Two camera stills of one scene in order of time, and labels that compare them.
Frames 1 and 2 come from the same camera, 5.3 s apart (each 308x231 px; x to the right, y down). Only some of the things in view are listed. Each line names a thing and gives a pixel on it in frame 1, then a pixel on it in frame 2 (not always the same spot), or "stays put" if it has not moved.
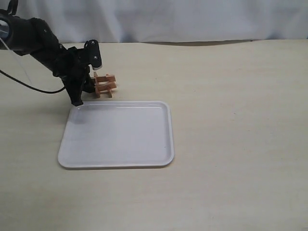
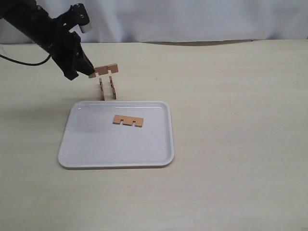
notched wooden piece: x=96 y=95 to x=102 y=89
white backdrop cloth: x=75 y=21 stays put
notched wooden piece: x=109 y=78 to x=111 y=81
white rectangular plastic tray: x=118 y=134 stays put
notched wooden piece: x=107 y=78 to x=104 y=70
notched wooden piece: x=105 y=87 to x=128 y=121
